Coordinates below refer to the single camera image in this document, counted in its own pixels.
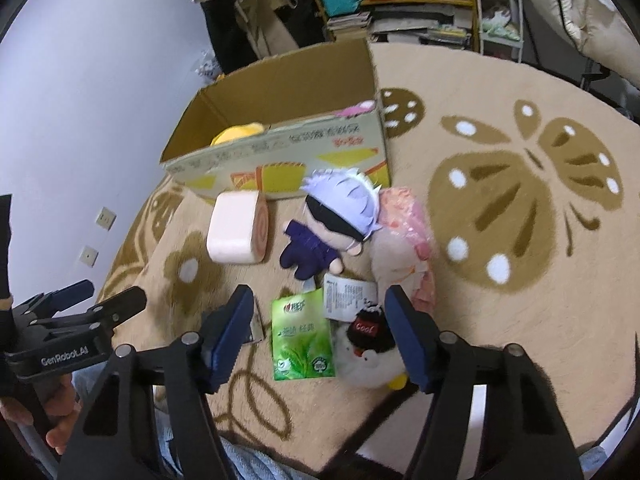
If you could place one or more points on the white chicken plush black hat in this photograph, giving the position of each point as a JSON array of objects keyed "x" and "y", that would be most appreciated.
[{"x": 365, "y": 365}]

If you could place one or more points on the black hanging garment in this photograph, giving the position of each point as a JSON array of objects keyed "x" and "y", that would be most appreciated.
[{"x": 227, "y": 35}]

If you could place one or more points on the person's left hand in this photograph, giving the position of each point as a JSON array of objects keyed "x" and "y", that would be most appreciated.
[{"x": 62, "y": 410}]

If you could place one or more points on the white-haired doll plush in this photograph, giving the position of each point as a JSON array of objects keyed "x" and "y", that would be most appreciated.
[{"x": 340, "y": 205}]

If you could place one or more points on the stack of books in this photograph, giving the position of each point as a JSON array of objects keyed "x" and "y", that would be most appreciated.
[{"x": 350, "y": 25}]

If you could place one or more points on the white trolley cart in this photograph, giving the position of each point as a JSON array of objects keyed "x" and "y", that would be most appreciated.
[{"x": 520, "y": 20}]

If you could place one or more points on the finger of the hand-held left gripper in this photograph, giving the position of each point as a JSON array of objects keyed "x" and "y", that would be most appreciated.
[
  {"x": 75, "y": 291},
  {"x": 122, "y": 305}
]

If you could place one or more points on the green tissue packet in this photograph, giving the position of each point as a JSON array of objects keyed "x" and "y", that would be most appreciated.
[{"x": 300, "y": 340}]

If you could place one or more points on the pile of magazines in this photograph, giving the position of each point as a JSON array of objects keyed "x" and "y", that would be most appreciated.
[{"x": 430, "y": 30}]

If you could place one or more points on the white paper tag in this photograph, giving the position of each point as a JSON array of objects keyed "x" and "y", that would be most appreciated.
[{"x": 345, "y": 294}]

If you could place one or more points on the chair with white quilt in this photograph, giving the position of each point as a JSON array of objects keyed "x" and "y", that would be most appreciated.
[{"x": 585, "y": 5}]

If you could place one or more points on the beige hanging garment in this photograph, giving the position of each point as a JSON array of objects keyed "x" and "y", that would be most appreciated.
[{"x": 280, "y": 25}]

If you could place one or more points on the person's leg in jeans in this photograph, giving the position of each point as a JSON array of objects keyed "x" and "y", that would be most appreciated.
[{"x": 260, "y": 465}]

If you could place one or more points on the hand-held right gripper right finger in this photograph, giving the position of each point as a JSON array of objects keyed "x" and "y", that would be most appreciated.
[{"x": 411, "y": 340}]

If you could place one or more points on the plastic wrapped bouquet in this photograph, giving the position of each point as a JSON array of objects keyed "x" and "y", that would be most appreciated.
[{"x": 206, "y": 66}]

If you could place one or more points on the pale green cloth bundle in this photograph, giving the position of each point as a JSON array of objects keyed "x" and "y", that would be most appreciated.
[{"x": 500, "y": 26}]

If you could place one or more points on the wooden shelf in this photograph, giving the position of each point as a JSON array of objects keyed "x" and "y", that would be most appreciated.
[{"x": 450, "y": 2}]

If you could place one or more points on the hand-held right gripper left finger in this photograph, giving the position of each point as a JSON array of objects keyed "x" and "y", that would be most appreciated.
[{"x": 231, "y": 332}]

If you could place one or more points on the printed cardboard box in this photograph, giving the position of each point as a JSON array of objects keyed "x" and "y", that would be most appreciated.
[{"x": 320, "y": 145}]

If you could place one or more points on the white wall socket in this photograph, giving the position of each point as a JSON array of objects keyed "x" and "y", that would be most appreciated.
[
  {"x": 89, "y": 256},
  {"x": 106, "y": 218}
]

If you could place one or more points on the yellow plush toy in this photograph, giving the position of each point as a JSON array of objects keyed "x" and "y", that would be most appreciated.
[{"x": 235, "y": 132}]

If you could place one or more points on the pink swiss roll plush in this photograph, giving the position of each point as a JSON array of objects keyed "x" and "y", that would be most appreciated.
[{"x": 232, "y": 230}]

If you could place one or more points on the magenta plush toy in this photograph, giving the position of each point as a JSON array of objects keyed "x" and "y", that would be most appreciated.
[{"x": 359, "y": 107}]

